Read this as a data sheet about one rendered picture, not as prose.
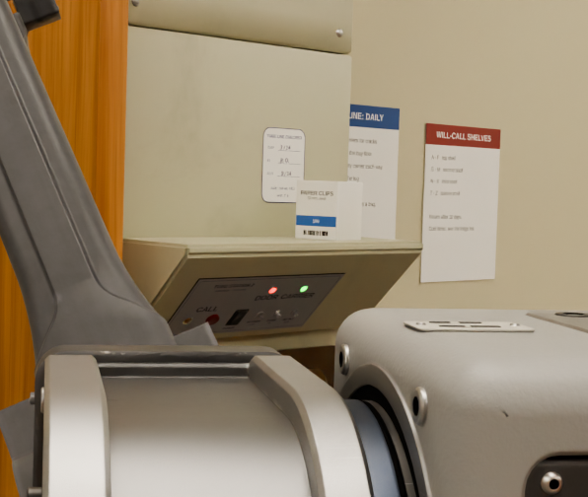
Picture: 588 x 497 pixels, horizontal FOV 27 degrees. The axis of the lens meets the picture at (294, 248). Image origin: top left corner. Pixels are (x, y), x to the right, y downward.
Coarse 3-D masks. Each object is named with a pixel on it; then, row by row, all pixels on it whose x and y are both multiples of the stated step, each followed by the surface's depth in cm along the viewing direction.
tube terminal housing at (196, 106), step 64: (128, 64) 117; (192, 64) 122; (256, 64) 128; (320, 64) 134; (128, 128) 117; (192, 128) 122; (256, 128) 128; (320, 128) 135; (128, 192) 117; (192, 192) 123; (256, 192) 129
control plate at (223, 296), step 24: (192, 288) 113; (216, 288) 115; (240, 288) 117; (264, 288) 119; (288, 288) 122; (312, 288) 124; (192, 312) 116; (216, 312) 118; (264, 312) 123; (288, 312) 126; (312, 312) 128
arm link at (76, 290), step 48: (0, 0) 63; (0, 48) 62; (0, 96) 60; (0, 144) 59; (48, 144) 59; (0, 192) 58; (48, 192) 58; (48, 240) 57; (96, 240) 57; (48, 288) 56; (96, 288) 55; (48, 336) 54; (96, 336) 54; (144, 336) 54; (192, 336) 55
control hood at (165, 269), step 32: (128, 256) 114; (160, 256) 111; (192, 256) 109; (224, 256) 111; (256, 256) 114; (288, 256) 117; (320, 256) 120; (352, 256) 123; (384, 256) 127; (416, 256) 130; (160, 288) 111; (352, 288) 129; (384, 288) 132; (320, 320) 131
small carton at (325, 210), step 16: (304, 192) 127; (320, 192) 126; (336, 192) 125; (352, 192) 127; (304, 208) 127; (320, 208) 126; (336, 208) 125; (352, 208) 127; (304, 224) 127; (320, 224) 126; (336, 224) 125; (352, 224) 127; (336, 240) 125; (352, 240) 128
